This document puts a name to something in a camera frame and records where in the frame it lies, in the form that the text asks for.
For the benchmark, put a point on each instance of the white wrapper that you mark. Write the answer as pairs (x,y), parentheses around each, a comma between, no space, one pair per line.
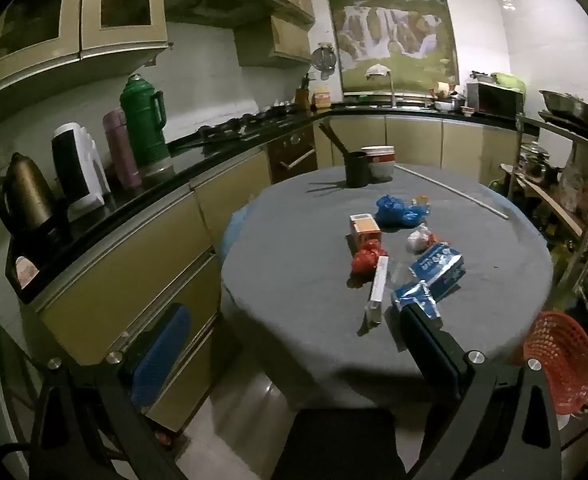
(421,239)

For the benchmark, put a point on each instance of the black kitchen countertop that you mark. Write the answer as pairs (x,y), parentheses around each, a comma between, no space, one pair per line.
(139,200)

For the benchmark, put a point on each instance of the black chair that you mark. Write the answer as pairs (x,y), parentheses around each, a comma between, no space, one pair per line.
(339,445)

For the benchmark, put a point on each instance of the long white rod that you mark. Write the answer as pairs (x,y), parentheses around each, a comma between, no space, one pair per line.
(448,190)

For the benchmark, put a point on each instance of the glass door wall cabinet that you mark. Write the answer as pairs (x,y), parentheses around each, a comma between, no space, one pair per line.
(124,10)
(34,30)

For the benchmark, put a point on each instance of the pink thermos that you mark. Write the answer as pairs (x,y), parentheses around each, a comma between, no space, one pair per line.
(121,150)

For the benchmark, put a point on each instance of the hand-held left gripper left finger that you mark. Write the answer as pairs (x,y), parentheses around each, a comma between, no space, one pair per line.
(161,355)

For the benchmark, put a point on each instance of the waterfall wall poster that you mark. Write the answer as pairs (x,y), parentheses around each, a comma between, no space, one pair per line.
(388,25)

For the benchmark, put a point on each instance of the microwave oven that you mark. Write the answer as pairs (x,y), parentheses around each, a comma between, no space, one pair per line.
(493,100)

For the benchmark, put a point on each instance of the red plastic bag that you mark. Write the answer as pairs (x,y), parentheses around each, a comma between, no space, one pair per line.
(366,257)

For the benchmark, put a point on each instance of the metal shelf rack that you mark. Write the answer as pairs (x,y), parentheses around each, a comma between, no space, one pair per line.
(581,240)

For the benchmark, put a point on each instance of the blue silver foil packet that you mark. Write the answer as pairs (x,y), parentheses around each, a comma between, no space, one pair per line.
(416,300)

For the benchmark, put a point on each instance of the white cloth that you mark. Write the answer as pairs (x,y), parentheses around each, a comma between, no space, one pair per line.
(377,70)

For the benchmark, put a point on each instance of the small beige wall cabinet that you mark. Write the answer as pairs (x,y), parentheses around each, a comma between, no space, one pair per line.
(284,40)

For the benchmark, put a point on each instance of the white bowl red pattern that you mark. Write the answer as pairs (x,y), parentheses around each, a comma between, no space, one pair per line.
(381,167)

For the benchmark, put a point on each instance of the knife block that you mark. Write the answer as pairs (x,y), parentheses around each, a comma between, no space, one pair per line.
(303,95)

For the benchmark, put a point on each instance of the small red white bowl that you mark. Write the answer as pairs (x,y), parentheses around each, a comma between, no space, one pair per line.
(467,111)

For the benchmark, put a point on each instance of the orange yellow container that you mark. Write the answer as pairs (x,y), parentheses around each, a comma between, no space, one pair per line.
(322,97)

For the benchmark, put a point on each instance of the long white box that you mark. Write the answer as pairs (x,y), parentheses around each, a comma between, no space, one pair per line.
(377,290)

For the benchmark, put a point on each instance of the green bag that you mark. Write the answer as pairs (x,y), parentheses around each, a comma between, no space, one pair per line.
(508,81)

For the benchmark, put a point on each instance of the large metal basin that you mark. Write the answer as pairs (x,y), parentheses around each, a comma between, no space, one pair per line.
(568,105)

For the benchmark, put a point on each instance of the steel pot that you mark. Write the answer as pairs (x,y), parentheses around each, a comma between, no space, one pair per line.
(541,162)

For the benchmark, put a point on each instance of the hanging metal strainer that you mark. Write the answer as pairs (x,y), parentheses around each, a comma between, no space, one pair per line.
(324,60)

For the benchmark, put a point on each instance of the small orange wrapper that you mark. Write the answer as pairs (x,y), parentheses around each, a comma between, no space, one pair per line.
(421,202)

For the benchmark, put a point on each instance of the grey tablecloth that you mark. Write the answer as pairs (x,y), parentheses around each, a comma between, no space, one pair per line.
(299,285)

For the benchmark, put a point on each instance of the orange white carton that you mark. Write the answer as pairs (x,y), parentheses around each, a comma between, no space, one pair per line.
(364,230)

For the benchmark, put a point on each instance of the sink faucet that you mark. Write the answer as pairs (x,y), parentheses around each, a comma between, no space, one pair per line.
(392,87)

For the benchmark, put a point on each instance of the green thermos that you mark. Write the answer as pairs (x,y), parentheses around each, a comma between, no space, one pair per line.
(141,120)

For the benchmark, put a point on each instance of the red plastic basket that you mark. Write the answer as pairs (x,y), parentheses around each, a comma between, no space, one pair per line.
(561,360)

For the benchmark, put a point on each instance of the plain white bowl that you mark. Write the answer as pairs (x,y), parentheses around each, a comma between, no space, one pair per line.
(377,150)

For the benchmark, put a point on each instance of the built-in oven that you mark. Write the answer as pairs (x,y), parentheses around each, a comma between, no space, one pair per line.
(294,155)

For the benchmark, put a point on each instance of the wooden board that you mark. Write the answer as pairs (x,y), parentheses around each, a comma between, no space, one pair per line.
(548,200)

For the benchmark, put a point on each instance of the blue plastic bag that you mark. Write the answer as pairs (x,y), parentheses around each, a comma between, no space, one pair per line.
(396,212)

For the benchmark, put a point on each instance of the black appliance pink label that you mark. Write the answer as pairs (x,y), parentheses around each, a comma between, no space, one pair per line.
(29,270)

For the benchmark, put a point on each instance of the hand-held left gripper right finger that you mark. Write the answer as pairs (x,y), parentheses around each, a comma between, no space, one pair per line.
(426,347)

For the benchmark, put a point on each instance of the gas stove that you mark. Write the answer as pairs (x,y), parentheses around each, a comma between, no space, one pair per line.
(244,125)

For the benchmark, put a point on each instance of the bronze kettle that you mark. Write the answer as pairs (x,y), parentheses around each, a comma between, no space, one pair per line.
(24,195)

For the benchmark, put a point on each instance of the wide white bowl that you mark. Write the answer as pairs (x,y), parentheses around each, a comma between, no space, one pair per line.
(443,105)

